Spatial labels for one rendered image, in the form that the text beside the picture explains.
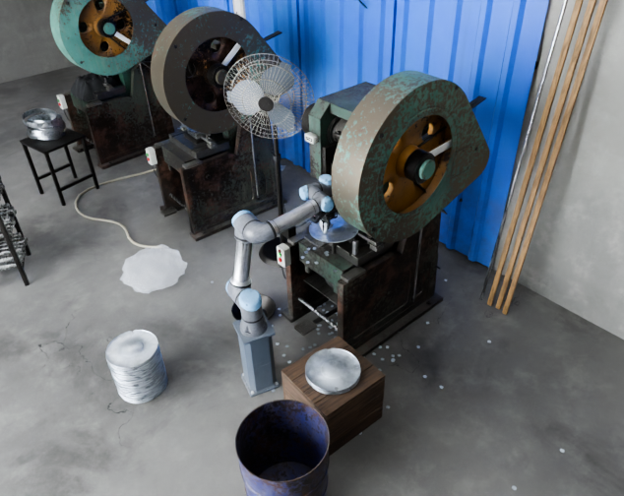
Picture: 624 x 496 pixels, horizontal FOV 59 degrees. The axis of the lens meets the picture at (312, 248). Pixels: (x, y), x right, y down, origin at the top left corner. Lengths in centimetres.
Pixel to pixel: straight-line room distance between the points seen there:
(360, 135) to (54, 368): 244
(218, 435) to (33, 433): 103
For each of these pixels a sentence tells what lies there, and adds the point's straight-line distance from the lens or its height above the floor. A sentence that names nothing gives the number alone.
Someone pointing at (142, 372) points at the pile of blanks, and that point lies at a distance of 331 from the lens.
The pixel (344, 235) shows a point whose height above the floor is 79.
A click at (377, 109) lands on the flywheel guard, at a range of 248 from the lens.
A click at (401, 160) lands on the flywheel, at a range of 271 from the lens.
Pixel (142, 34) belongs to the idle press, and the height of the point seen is 120.
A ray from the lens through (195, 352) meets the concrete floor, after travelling 367.
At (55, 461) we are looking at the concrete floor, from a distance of 342.
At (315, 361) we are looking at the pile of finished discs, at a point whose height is 38.
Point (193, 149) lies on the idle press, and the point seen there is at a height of 70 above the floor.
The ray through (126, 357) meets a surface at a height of 31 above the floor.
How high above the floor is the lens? 261
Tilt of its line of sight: 36 degrees down
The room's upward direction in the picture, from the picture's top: 2 degrees counter-clockwise
